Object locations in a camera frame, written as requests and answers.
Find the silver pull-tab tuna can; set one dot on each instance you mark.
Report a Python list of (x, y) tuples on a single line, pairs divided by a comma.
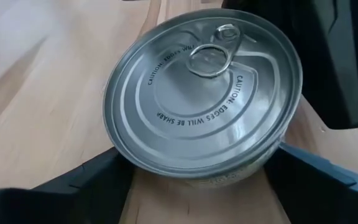
[(197, 102)]

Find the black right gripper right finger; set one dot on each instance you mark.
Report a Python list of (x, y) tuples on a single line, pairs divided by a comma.
[(328, 202)]

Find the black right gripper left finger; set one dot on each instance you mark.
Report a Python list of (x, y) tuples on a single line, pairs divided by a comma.
[(57, 205)]

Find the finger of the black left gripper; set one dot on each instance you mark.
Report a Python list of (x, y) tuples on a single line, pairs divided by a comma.
[(337, 62)]

